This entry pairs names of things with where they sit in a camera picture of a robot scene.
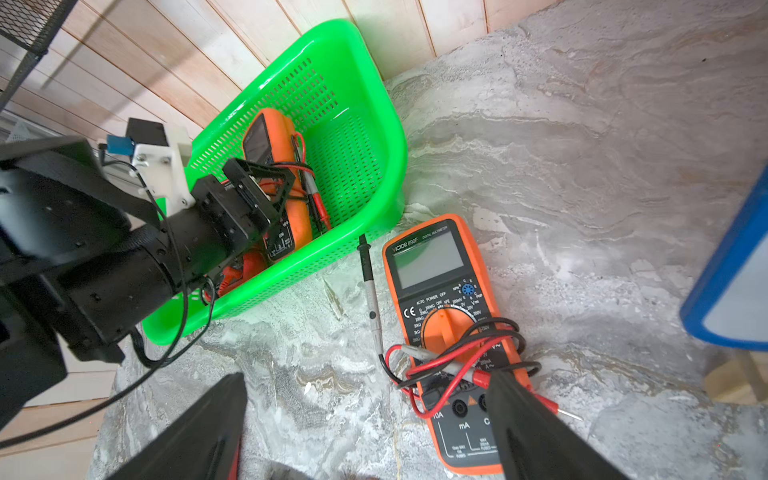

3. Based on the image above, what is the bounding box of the green plastic basket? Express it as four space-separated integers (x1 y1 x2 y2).
141 18 410 347

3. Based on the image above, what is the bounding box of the black mesh wall basket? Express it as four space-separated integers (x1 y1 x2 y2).
1 0 77 110

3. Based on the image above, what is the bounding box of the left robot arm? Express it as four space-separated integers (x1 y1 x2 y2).
1 136 295 423

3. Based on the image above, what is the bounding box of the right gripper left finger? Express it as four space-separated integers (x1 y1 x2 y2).
111 373 247 479

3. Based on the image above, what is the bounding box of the large red multimeter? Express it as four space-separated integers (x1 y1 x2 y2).
227 442 241 480

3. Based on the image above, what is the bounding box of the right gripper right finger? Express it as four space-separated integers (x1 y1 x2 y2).
486 373 625 479

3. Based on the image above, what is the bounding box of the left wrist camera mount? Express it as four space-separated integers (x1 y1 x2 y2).
106 118 195 215

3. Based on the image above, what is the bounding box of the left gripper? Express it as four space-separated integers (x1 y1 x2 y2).
155 158 280 288

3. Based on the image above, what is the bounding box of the blue framed whiteboard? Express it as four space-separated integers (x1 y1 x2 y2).
679 172 767 352

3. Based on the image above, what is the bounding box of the orange Victor multimeter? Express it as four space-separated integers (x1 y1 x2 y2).
379 214 541 476

